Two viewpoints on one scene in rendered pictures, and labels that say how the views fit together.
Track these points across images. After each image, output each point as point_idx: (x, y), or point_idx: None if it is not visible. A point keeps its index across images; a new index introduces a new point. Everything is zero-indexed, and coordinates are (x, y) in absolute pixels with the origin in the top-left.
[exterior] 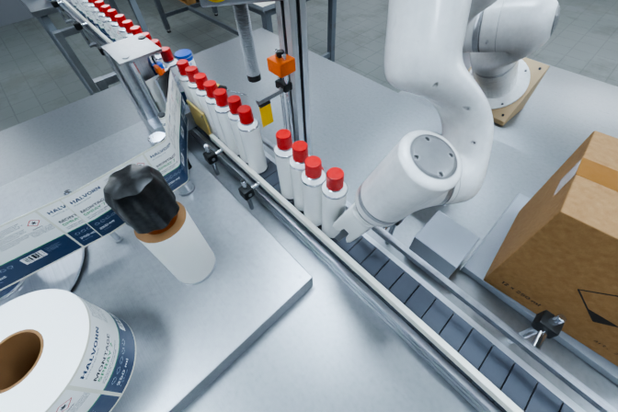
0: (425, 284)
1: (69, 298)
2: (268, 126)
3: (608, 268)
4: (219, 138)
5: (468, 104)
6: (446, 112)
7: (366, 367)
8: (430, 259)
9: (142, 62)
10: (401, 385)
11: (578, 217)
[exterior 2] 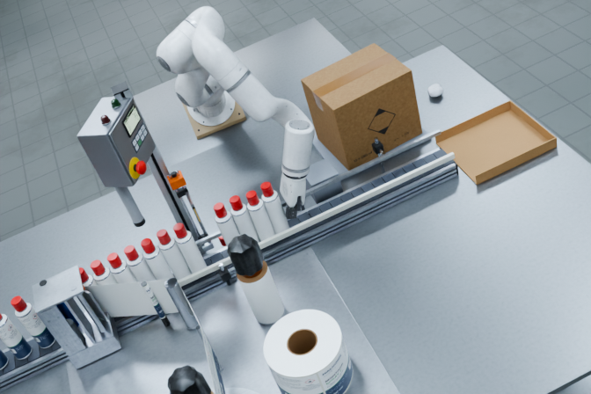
0: (340, 194)
1: (277, 324)
2: None
3: (361, 111)
4: None
5: (286, 105)
6: (280, 114)
7: (371, 239)
8: (327, 186)
9: None
10: (385, 226)
11: (339, 106)
